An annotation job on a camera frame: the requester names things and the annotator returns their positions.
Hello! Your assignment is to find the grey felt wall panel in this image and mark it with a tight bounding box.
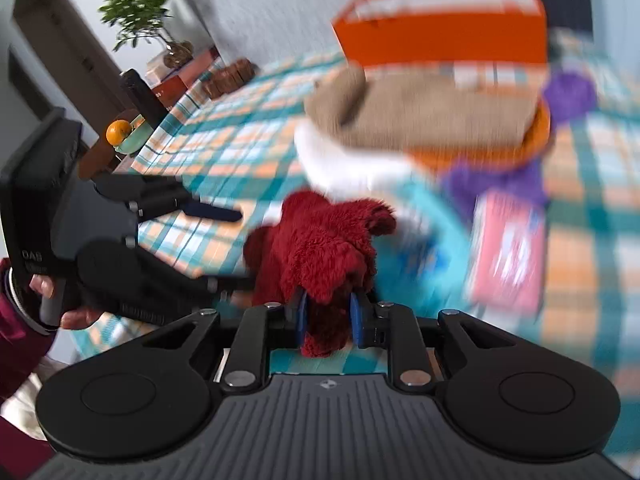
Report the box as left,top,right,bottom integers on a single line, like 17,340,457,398
172,0,437,77

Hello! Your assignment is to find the red plush cloth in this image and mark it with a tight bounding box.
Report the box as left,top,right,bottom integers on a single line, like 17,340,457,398
243,190,399,359

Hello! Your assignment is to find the glass vase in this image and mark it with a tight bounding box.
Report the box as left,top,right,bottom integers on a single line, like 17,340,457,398
162,40,195,69

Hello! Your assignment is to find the white fleece cloth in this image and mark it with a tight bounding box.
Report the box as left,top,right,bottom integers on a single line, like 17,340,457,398
294,122,432,242

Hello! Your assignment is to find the brown wooden ornament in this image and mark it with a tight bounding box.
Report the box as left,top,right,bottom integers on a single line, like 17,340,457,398
202,58,259,100

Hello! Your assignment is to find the orange cardboard box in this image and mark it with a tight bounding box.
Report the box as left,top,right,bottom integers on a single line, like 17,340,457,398
332,0,549,69

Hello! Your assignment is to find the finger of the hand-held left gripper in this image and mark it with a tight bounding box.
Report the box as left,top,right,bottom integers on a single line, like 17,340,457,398
137,249,257,311
95,174,244,223

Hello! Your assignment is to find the red box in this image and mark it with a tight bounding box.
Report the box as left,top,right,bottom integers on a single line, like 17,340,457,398
152,77,189,109

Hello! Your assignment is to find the orange bowl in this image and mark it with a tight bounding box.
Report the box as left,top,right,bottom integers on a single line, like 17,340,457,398
409,99,554,174

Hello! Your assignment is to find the tan towel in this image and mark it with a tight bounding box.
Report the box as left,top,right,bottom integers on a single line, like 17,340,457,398
304,66,544,154

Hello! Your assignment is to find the orange fruit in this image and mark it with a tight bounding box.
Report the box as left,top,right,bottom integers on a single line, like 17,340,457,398
106,120,132,147

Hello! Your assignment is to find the pink packet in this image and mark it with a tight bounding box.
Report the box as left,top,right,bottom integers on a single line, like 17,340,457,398
465,191,547,317

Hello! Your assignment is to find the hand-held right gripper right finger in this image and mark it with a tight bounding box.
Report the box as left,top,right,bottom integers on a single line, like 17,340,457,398
349,291,517,393

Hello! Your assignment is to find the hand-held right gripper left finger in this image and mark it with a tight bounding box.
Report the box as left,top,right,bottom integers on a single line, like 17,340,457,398
142,287,309,393

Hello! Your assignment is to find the green bowl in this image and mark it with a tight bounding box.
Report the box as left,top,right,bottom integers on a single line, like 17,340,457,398
114,114,156,155

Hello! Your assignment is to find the green leafy plant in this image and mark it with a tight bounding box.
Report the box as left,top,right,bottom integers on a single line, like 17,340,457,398
98,0,176,53

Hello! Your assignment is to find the plaid tablecloth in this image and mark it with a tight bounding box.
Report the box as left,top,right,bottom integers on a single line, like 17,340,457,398
50,27,640,480

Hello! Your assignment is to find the dark wooden door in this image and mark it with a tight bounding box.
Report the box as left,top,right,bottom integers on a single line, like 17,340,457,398
11,0,124,122

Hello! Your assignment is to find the pink box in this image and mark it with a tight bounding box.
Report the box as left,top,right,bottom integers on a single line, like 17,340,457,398
145,47,222,94

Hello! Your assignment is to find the black chair back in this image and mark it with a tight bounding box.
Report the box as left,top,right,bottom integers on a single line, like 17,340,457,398
120,68,169,124

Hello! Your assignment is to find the purple cloth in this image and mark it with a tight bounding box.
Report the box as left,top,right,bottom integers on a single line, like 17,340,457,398
440,72,599,212

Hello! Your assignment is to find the person's left hand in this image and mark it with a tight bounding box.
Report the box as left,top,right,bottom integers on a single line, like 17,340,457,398
29,274,104,332

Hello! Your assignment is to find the person's maroon clothing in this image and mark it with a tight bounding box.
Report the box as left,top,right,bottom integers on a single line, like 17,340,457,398
0,385,55,480

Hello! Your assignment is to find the light blue packet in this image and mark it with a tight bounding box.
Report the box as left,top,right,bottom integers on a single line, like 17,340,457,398
375,180,474,312

